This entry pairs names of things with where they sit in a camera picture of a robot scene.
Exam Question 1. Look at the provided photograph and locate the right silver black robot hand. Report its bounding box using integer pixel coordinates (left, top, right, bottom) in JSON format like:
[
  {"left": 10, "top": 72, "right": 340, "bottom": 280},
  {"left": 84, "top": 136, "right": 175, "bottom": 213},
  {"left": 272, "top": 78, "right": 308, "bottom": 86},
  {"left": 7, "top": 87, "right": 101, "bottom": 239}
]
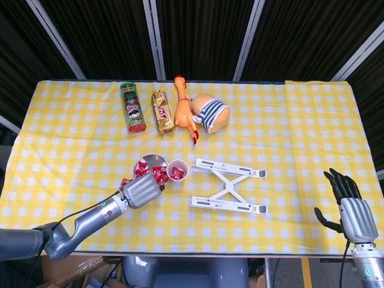
[{"left": 314, "top": 167, "right": 379, "bottom": 242}]

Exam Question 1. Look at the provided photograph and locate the white folding laptop stand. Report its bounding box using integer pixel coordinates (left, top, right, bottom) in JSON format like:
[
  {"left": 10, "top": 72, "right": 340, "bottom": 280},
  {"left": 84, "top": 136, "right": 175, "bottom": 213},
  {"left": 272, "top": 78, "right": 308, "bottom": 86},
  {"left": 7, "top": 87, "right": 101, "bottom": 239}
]
[{"left": 188, "top": 158, "right": 269, "bottom": 215}]

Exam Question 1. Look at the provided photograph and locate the green Pringles can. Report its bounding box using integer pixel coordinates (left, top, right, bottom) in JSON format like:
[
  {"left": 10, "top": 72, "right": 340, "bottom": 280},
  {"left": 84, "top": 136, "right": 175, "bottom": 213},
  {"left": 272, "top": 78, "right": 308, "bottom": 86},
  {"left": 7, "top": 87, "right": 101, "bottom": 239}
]
[{"left": 119, "top": 81, "right": 148, "bottom": 134}]

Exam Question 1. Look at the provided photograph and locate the white paper cup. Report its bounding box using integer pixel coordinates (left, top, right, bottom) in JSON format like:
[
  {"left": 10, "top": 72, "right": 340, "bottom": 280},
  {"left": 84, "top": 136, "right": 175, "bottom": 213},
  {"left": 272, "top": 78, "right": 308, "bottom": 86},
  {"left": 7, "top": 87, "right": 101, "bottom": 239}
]
[{"left": 166, "top": 160, "right": 189, "bottom": 183}]

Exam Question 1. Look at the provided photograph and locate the gold snack package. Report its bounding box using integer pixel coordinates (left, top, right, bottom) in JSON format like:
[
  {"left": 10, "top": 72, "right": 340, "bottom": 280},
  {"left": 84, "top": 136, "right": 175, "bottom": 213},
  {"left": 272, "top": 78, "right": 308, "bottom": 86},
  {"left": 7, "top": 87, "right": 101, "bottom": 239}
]
[{"left": 150, "top": 89, "right": 177, "bottom": 136}]

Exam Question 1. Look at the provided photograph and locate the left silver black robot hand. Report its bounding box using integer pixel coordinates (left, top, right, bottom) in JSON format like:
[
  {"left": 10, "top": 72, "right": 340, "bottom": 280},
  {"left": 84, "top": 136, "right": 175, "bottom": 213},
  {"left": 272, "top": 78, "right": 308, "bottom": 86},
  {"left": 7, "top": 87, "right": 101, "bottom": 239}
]
[{"left": 118, "top": 173, "right": 166, "bottom": 210}]

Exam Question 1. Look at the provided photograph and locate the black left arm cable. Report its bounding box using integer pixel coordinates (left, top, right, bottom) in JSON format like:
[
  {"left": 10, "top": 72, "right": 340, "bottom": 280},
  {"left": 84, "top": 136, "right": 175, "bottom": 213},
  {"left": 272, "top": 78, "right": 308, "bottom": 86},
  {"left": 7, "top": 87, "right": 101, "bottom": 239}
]
[{"left": 23, "top": 202, "right": 103, "bottom": 288}]

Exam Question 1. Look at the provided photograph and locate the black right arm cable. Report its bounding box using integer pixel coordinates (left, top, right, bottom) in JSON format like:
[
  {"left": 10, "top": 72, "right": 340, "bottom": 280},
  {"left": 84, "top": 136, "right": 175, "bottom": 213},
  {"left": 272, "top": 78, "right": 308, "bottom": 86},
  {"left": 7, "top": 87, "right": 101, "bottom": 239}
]
[{"left": 338, "top": 238, "right": 352, "bottom": 288}]

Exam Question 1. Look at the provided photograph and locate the round metal plate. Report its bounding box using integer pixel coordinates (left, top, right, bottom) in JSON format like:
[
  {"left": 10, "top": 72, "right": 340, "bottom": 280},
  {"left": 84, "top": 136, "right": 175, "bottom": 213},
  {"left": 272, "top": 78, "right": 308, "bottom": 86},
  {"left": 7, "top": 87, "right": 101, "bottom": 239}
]
[{"left": 131, "top": 154, "right": 169, "bottom": 184}]

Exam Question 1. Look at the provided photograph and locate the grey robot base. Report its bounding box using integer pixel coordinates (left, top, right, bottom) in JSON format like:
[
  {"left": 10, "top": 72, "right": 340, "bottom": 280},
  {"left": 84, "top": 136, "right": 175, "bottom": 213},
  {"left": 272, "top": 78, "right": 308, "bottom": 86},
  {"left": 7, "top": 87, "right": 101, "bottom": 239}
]
[{"left": 121, "top": 255, "right": 250, "bottom": 288}]

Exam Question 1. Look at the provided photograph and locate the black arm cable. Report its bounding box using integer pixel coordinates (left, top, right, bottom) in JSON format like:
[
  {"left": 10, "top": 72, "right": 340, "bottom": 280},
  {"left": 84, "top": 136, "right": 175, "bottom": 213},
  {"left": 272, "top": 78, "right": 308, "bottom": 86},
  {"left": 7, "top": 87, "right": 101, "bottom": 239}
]
[
  {"left": 23, "top": 202, "right": 103, "bottom": 288},
  {"left": 338, "top": 238, "right": 352, "bottom": 288}
]

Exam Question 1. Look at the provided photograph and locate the brown cardboard box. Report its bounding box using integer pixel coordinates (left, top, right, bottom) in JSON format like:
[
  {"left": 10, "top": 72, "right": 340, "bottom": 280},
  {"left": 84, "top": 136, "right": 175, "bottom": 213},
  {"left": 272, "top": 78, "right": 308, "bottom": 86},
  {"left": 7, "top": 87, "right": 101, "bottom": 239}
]
[{"left": 38, "top": 254, "right": 121, "bottom": 288}]

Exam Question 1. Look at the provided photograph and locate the orange rubber chicken toy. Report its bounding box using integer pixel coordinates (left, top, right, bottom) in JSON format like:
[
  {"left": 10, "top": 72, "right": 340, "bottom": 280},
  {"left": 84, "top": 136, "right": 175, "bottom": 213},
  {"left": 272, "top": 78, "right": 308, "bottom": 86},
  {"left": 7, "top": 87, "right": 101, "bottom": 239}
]
[{"left": 173, "top": 74, "right": 201, "bottom": 146}]

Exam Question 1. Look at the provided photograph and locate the metal table leg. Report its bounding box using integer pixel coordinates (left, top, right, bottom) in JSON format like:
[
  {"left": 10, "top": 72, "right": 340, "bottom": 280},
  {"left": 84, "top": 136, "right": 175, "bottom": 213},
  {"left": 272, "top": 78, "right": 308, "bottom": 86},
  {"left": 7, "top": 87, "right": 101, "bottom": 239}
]
[{"left": 263, "top": 257, "right": 271, "bottom": 288}]

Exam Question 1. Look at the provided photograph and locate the black cable under table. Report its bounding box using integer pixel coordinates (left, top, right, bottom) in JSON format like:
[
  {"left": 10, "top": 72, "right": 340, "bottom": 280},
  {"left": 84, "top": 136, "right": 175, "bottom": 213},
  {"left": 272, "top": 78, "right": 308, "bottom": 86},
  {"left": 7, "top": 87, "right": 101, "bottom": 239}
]
[{"left": 106, "top": 258, "right": 118, "bottom": 281}]

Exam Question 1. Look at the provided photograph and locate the yellow white checked tablecloth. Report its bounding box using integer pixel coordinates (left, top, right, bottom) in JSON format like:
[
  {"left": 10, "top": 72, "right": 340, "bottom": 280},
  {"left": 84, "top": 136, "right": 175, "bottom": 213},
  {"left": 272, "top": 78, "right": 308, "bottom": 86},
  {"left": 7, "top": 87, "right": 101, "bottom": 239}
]
[{"left": 0, "top": 79, "right": 384, "bottom": 258}]

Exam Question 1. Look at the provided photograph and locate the yellow floor tape strip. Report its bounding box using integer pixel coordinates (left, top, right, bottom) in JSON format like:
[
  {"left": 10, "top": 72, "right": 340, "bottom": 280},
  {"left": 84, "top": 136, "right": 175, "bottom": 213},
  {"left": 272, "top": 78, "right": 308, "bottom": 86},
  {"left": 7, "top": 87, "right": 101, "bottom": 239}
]
[{"left": 301, "top": 257, "right": 311, "bottom": 288}]

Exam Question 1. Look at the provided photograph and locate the plush toy with striped shirt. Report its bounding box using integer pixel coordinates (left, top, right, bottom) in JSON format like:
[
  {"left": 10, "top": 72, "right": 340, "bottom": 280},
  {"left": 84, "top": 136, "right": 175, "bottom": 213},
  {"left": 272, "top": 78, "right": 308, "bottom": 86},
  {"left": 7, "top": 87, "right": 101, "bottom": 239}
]
[{"left": 188, "top": 93, "right": 232, "bottom": 134}]

